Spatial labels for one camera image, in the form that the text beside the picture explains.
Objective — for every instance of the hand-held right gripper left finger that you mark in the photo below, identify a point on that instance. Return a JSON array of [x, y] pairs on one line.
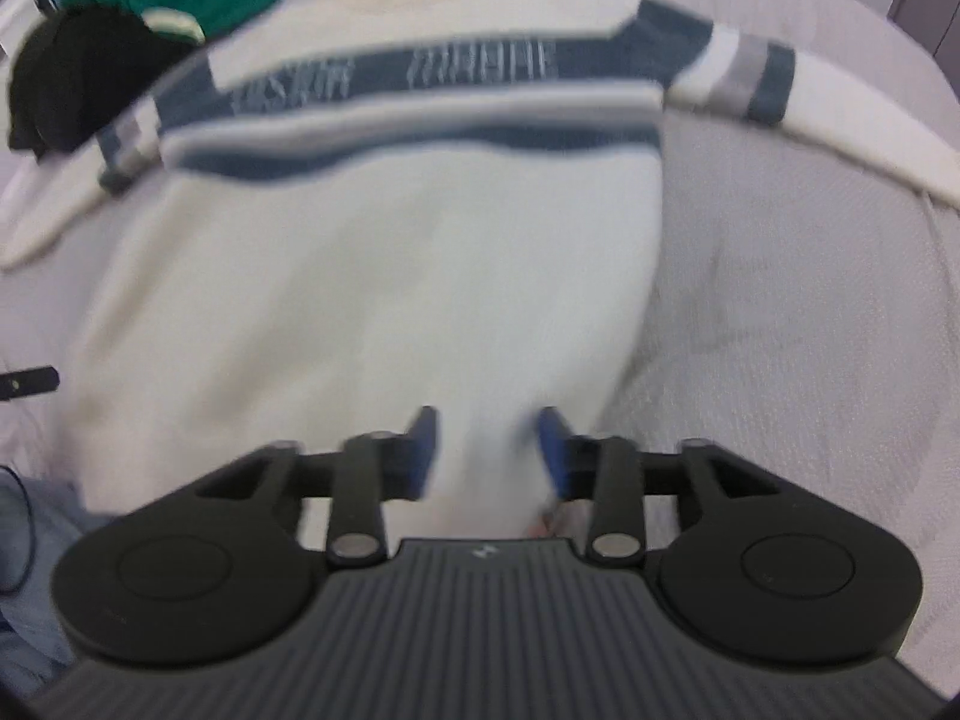
[[424, 450]]

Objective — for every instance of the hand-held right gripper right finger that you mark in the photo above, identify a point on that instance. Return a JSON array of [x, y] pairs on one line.
[[553, 450]]

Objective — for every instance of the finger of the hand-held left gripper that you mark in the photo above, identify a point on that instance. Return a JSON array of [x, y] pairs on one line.
[[30, 382]]

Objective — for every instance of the cream sweater with blue stripes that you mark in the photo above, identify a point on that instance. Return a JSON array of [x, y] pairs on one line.
[[420, 240]]

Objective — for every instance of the light blue cloth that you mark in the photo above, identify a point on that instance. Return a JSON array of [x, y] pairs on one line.
[[45, 540]]

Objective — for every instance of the black garment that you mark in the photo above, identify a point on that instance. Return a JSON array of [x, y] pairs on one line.
[[90, 82]]

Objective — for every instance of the grey cabinet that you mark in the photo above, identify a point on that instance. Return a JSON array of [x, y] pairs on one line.
[[926, 7]]

